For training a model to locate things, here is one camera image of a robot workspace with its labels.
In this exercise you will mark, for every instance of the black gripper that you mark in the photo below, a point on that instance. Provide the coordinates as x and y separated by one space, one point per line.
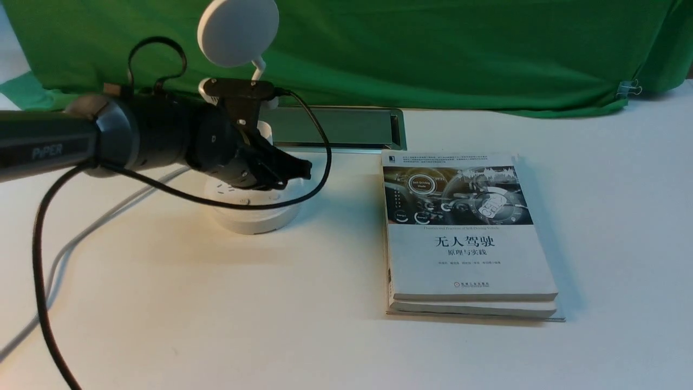
244 160

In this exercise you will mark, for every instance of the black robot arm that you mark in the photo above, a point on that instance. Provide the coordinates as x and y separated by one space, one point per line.
145 132

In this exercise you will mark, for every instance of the white desk lamp power strip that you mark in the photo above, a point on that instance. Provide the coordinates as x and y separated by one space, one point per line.
231 34

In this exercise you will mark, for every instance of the lower white book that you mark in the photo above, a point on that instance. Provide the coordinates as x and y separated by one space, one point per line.
535 311

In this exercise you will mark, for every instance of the white self-driving textbook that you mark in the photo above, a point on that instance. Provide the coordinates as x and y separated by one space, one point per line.
459 229

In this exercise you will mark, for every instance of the green backdrop cloth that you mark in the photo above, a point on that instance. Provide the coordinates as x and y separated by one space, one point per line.
540 59

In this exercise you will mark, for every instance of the silver binder clip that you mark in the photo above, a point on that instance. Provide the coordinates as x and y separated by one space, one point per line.
627 89

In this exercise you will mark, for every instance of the metal desk cable tray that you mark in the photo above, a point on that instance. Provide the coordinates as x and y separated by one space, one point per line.
349 130

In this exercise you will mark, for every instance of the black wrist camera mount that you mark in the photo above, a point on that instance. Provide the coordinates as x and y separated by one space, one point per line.
234 111

